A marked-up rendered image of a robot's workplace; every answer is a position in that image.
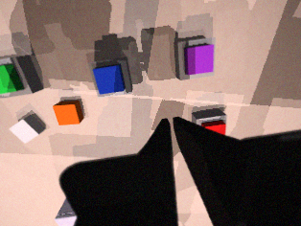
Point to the red button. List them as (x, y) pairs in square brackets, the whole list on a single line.
[(212, 119)]

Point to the purple button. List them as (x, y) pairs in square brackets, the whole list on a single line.
[(195, 59)]

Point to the orange block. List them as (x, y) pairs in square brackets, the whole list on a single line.
[(68, 112)]

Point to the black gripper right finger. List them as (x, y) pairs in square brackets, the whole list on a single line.
[(226, 169)]

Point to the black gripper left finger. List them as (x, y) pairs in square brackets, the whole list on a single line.
[(144, 175)]

